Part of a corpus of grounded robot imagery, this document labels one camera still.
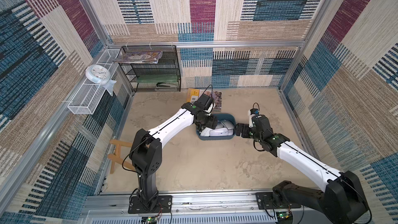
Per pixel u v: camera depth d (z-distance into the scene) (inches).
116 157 26.9
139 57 34.5
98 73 29.7
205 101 27.1
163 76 42.9
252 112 30.0
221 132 36.1
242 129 29.6
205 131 37.1
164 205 28.6
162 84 43.1
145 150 19.4
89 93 36.7
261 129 24.7
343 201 15.7
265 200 29.1
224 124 38.0
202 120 28.8
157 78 39.1
